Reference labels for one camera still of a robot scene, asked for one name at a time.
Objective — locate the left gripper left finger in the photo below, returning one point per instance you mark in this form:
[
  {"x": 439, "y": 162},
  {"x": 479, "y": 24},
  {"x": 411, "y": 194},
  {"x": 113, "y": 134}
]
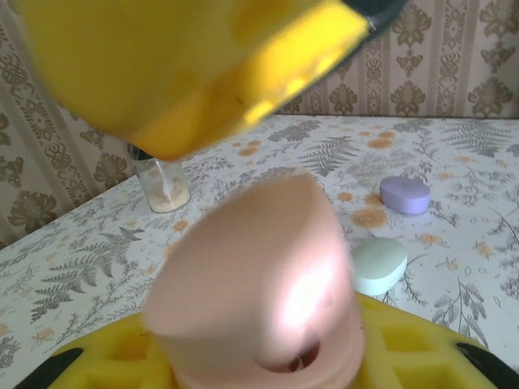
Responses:
[{"x": 113, "y": 364}]

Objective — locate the mint green charging case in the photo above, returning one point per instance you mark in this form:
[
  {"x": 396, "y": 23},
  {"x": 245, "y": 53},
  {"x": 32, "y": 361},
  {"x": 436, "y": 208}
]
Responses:
[{"x": 379, "y": 267}]

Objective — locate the glass jar black lid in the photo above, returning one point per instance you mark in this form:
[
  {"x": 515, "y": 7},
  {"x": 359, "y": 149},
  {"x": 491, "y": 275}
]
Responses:
[{"x": 166, "y": 194}]

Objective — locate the lavender charging case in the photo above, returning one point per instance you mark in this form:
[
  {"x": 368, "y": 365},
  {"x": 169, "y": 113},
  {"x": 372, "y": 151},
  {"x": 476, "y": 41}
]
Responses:
[{"x": 405, "y": 196}]

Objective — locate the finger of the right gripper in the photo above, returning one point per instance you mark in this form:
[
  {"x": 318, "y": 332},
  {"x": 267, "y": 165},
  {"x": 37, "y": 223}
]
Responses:
[{"x": 162, "y": 73}]

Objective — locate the peach charging case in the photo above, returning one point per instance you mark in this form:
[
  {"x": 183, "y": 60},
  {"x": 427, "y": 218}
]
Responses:
[{"x": 251, "y": 263}]

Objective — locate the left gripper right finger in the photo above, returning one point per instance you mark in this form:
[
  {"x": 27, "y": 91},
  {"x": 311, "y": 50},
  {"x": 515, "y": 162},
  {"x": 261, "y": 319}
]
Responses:
[{"x": 409, "y": 356}]

